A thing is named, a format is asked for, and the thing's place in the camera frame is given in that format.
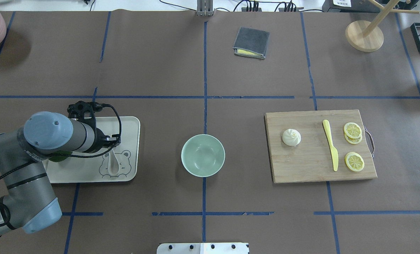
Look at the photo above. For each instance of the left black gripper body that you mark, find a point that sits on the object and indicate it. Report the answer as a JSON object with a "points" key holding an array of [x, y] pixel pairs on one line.
{"points": [[99, 138]]}

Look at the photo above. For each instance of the white ceramic spoon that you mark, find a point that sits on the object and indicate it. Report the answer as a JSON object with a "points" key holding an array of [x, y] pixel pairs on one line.
{"points": [[112, 163]]}

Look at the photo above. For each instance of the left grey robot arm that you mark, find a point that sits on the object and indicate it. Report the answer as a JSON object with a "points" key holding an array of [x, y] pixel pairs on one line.
{"points": [[31, 203]]}

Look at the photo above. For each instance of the light green bowl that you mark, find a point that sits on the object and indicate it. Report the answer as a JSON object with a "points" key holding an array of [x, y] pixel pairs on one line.
{"points": [[203, 155]]}

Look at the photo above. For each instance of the white bear tray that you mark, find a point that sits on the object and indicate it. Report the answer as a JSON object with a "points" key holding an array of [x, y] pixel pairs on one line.
{"points": [[92, 170]]}

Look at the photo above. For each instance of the green avocado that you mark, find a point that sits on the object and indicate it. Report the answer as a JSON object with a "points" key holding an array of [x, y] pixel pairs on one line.
{"points": [[60, 156]]}

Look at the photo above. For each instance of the yellow sponge under cloth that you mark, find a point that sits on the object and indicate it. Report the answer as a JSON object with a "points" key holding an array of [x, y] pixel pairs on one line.
{"points": [[246, 53]]}

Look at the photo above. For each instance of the bamboo cutting board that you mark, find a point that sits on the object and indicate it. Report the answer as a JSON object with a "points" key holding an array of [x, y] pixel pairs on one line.
{"points": [[310, 160]]}

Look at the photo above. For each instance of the yellow plastic knife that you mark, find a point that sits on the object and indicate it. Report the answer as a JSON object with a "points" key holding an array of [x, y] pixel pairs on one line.
{"points": [[333, 150]]}

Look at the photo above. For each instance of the lemon slice upper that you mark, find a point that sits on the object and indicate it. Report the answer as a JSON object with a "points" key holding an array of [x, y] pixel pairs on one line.
{"points": [[352, 130]]}

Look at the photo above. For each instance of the lemon slice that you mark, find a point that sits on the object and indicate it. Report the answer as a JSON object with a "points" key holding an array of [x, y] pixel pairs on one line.
{"points": [[352, 130], [354, 162]]}

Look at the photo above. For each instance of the lemon slice partly hidden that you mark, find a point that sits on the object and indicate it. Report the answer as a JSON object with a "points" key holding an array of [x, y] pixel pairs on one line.
{"points": [[353, 140]]}

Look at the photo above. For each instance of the lemon slice lower front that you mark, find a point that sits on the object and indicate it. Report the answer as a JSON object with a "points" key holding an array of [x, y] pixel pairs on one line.
{"points": [[354, 162]]}

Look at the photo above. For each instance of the wooden round stand base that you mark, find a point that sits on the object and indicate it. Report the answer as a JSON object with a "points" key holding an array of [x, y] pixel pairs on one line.
{"points": [[366, 36]]}

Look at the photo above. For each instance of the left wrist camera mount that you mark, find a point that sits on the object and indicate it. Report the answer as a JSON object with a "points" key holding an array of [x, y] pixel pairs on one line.
{"points": [[83, 112]]}

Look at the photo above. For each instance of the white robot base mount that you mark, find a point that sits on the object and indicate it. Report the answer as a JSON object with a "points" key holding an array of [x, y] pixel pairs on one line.
{"points": [[204, 248]]}

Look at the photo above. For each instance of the metal camera post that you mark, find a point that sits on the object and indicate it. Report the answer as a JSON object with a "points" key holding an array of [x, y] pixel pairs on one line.
{"points": [[205, 8]]}

